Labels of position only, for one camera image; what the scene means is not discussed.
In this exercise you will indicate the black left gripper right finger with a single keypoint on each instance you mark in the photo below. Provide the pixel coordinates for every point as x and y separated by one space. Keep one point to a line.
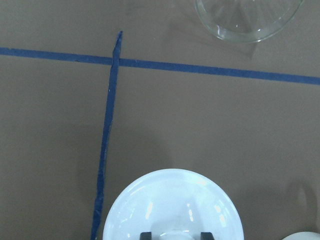
206 236

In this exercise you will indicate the white enamel mug blue rim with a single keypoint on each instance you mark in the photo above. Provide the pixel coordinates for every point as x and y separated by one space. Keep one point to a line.
303 235

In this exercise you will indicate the white ceramic lid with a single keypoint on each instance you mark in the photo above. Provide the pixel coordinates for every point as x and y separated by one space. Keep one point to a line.
173 204

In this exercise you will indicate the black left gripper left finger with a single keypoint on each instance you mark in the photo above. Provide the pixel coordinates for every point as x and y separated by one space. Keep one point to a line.
145 236

